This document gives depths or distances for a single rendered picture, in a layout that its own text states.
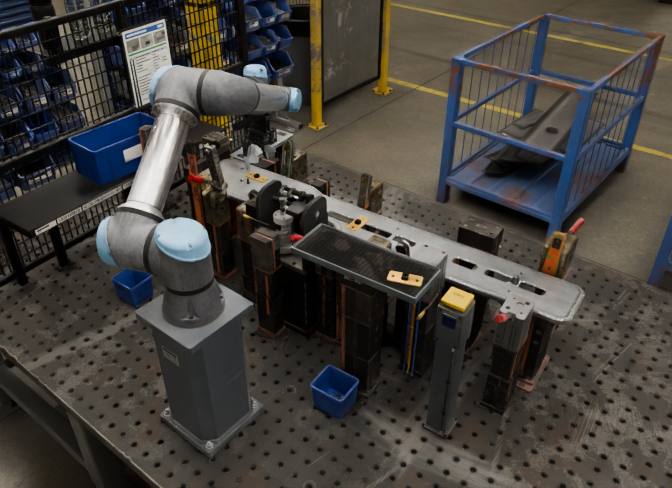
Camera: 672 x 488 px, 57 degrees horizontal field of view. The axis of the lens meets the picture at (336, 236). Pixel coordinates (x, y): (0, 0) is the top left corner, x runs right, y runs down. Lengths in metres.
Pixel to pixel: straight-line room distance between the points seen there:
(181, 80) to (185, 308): 0.56
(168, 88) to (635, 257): 2.95
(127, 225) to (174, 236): 0.13
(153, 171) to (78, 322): 0.85
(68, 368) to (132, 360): 0.19
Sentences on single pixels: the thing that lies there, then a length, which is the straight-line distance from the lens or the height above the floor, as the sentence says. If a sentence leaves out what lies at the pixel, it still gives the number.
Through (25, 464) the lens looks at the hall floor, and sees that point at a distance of 2.86.
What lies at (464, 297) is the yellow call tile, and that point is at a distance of 1.51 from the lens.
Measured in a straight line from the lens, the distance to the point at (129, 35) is 2.49.
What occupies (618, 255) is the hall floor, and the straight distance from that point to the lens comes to 3.90.
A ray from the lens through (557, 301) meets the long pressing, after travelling 1.82.
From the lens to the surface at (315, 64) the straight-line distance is 4.82.
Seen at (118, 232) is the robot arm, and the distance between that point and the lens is 1.51.
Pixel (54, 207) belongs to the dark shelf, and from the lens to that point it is 2.24.
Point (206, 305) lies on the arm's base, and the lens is 1.51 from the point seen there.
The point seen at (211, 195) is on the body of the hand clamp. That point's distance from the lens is 2.12.
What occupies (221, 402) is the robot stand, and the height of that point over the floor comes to 0.85.
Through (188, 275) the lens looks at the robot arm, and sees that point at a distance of 1.45.
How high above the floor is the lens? 2.12
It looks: 35 degrees down
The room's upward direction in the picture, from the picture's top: straight up
